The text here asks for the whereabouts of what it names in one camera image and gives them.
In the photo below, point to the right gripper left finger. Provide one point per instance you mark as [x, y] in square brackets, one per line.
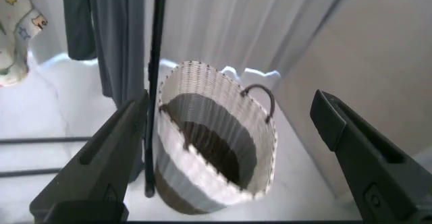
[101, 173]

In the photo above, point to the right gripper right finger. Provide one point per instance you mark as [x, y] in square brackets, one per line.
[381, 183]

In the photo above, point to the dark green garment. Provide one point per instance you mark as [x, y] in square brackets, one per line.
[118, 42]

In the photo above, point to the cream printed garment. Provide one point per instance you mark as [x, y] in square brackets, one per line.
[13, 31]

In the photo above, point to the white laundry basket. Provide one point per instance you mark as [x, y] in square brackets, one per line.
[189, 176]

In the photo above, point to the black clothes rack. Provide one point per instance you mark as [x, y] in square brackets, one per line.
[155, 48]

